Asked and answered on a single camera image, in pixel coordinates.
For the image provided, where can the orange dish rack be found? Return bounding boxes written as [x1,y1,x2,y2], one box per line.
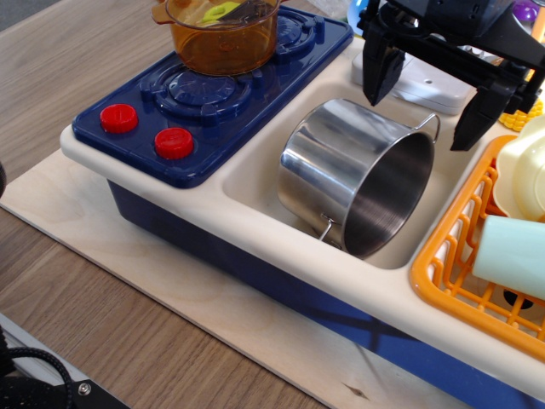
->
[410,135,544,360]

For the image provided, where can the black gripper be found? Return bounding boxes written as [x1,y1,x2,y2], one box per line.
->
[358,1,544,152]

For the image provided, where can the white faucet base block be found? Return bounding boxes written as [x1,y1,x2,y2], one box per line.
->
[351,50,477,116]

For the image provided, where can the right red stove knob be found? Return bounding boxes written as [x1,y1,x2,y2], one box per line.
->
[154,127,194,160]

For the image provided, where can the stainless steel pot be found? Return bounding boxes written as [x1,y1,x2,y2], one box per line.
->
[277,99,440,258]

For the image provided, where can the amber transparent plastic pot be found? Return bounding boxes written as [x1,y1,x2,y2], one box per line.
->
[151,1,281,76]

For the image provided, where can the black braided cable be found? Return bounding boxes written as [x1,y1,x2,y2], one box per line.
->
[0,323,74,409]

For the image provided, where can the purple toy item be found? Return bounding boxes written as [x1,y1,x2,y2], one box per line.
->
[513,0,540,25]

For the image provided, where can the light blue plastic cup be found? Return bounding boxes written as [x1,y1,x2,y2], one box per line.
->
[473,216,544,299]

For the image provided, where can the yellow toy corn cob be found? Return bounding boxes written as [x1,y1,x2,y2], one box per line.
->
[499,99,544,132]

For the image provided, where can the black metal bracket with screw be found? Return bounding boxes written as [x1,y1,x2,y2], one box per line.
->
[63,378,129,409]

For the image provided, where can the cream plastic dish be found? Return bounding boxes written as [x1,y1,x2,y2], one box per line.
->
[493,116,544,222]

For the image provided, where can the blue toy stove top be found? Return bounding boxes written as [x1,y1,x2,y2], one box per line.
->
[72,6,353,188]

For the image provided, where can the red stove knob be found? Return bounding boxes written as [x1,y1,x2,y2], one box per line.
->
[154,127,194,160]
[100,103,139,134]

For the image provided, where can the cream toy kitchen sink unit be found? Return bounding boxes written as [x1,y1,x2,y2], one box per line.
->
[60,39,544,408]

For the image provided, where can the green toy utensil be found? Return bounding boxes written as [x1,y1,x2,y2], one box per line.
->
[200,1,240,23]

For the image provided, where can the light plywood board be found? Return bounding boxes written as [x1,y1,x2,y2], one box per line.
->
[0,148,469,409]

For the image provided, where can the left red stove knob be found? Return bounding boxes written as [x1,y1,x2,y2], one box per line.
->
[100,103,139,134]

